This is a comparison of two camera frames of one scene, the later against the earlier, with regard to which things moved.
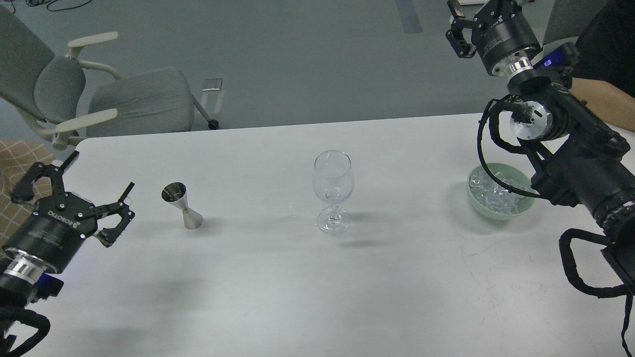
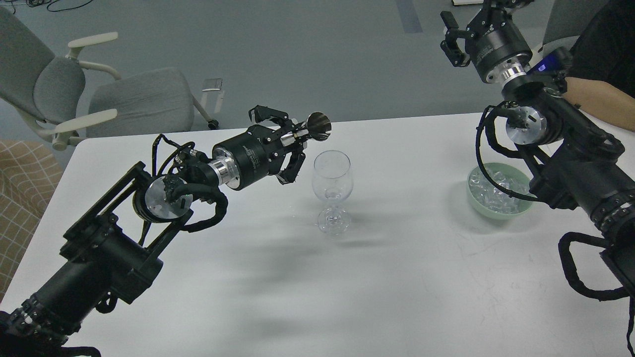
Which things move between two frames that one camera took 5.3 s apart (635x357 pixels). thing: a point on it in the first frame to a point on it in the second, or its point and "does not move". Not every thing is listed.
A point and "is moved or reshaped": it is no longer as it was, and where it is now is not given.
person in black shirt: [606, 46] does not move
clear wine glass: [333, 181] does not move
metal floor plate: [210, 85] does not move
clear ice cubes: [492, 197] does not move
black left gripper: [58, 223] to [256, 150]
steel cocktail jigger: [176, 193] is moved or reshaped
